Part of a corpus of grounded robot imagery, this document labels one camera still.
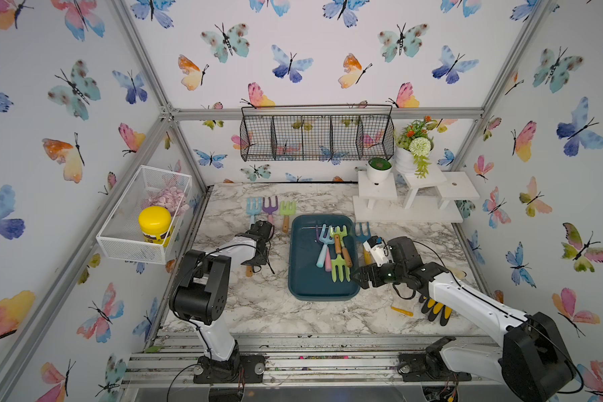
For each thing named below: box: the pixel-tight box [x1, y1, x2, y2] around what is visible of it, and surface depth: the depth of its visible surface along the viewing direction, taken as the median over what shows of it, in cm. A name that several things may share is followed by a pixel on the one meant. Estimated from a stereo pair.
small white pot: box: [366, 157, 392, 184], surface depth 98 cm
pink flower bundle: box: [140, 186, 191, 216], surface depth 71 cm
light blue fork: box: [246, 196, 263, 225], surface depth 117 cm
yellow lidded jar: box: [138, 205, 172, 248], surface depth 65 cm
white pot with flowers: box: [393, 115, 439, 179], surface depth 86 cm
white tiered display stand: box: [352, 170, 480, 224], surface depth 110 cm
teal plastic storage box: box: [288, 214, 360, 302], surface depth 95 cm
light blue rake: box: [316, 223, 335, 268], surface depth 103 cm
